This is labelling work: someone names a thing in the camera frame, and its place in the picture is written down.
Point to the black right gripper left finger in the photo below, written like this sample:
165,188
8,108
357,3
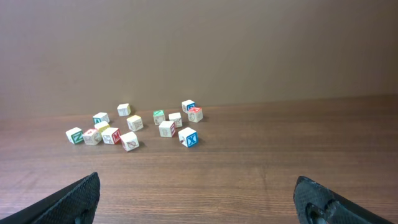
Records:
74,204

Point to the red 6 number block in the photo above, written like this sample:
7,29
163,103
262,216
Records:
92,137

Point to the red M letter block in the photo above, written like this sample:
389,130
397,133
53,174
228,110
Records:
111,136

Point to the blue letter wooden block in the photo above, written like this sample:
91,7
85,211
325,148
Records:
187,105

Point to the green A letter block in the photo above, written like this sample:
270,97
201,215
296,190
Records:
101,116

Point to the leaf picture wooden block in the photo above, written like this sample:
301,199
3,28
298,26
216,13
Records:
129,141

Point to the green Z letter block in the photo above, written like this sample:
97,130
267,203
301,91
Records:
75,135

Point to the yellow S letter block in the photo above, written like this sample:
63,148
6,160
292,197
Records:
135,123

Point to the plain wooden picture block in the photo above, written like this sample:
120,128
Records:
176,118

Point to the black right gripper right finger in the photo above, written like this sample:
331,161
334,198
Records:
316,204

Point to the blue X letter block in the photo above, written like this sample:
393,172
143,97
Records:
188,137

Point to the red W letter block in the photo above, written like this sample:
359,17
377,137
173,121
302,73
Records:
195,114

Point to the number 8 wooden block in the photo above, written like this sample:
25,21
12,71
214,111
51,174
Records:
167,129

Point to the green N letter block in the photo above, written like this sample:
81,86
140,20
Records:
159,116

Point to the plain L letter block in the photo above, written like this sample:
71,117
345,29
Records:
124,109

